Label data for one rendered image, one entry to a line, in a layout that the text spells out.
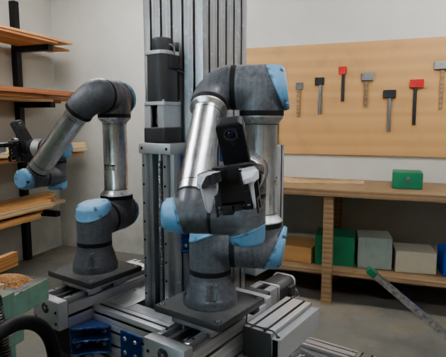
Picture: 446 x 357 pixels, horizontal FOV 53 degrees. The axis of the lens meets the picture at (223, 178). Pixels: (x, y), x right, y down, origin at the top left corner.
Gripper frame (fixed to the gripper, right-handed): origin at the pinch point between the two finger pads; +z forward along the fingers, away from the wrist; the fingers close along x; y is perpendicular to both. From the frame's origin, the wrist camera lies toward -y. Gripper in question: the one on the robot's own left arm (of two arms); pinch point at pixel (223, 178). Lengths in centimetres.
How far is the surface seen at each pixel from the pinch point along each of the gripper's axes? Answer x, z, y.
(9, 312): 52, -19, 25
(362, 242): -46, -269, 87
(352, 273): -37, -257, 105
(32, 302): 61, -38, 30
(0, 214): 221, -242, 33
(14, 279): 65, -39, 24
